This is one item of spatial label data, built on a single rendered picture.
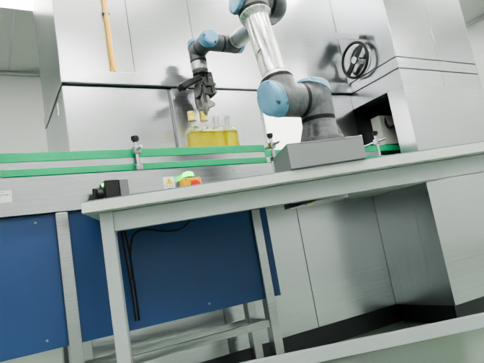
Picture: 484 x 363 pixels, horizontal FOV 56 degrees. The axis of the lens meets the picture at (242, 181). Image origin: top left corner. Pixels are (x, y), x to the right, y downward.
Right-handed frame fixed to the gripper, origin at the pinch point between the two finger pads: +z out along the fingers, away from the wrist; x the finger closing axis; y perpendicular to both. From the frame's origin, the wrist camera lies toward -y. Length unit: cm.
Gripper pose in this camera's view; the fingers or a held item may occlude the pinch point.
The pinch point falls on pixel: (203, 114)
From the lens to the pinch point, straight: 203.9
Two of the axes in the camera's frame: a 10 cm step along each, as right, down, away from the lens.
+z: 1.7, 9.7, -1.5
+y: 8.5, -0.7, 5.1
